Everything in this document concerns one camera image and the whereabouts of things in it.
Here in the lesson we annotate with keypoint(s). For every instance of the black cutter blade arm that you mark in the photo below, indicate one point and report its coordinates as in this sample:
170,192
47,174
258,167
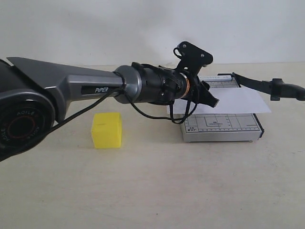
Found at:
276,88

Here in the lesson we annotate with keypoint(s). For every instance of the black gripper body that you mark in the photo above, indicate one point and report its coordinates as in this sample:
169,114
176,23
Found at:
197,90

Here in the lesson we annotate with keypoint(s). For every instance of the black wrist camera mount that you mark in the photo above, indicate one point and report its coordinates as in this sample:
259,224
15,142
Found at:
192,58

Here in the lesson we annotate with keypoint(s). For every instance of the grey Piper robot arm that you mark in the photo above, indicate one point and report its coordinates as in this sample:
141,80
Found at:
35,96

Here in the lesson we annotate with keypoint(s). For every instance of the grey paper cutter base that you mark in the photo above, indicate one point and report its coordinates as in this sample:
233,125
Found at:
221,127

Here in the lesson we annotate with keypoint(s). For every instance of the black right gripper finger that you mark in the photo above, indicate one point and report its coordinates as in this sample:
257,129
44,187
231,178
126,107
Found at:
205,97

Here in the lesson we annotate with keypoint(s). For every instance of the white paper sheet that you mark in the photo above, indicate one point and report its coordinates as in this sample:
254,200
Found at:
241,100

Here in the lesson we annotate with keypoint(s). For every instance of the yellow cube block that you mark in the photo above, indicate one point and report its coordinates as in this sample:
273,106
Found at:
106,130

